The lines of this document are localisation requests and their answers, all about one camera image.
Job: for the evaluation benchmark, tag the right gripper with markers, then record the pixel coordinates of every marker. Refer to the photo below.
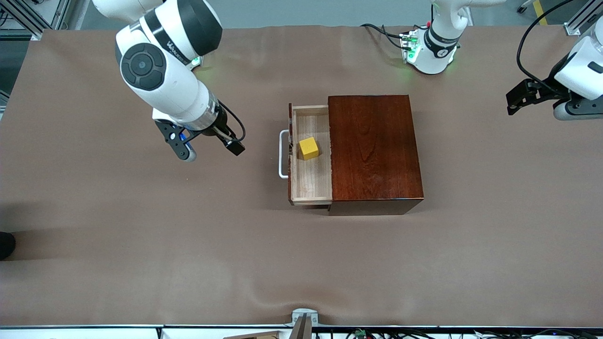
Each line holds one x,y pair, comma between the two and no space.
219,128

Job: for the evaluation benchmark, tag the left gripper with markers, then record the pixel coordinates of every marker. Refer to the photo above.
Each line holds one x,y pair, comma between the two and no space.
545,91

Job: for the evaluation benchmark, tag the yellow wooden block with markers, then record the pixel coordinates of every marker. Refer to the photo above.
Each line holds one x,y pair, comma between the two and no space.
309,149

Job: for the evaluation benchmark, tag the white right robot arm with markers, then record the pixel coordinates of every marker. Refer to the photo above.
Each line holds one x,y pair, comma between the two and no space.
165,84

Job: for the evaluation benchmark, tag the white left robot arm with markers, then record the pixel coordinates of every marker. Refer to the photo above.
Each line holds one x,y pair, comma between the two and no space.
440,56

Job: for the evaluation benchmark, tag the dark wooden drawer cabinet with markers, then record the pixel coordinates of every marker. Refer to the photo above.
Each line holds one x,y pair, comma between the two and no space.
372,150

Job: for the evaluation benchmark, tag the yellow floor tape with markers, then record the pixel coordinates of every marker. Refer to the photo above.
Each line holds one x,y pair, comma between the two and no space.
541,14

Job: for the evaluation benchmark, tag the black caster wheel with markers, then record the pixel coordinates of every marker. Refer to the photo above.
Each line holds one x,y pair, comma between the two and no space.
522,7

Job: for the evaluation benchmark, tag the large table cover sheet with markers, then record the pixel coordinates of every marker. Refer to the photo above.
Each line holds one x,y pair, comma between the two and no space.
188,235

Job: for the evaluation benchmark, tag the brown wooden board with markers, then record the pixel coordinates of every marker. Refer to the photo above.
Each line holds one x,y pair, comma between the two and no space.
259,335

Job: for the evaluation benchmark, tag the black rounded object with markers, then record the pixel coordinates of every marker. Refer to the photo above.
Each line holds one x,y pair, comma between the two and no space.
5,246

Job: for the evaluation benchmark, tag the aluminium profile frame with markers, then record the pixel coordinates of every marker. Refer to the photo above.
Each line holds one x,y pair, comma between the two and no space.
56,12
582,19

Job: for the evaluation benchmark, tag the grey metal table bracket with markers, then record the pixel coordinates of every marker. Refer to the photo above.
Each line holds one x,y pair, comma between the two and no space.
301,316

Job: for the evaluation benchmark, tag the white table edge rail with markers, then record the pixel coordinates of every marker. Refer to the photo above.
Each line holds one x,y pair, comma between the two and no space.
94,333

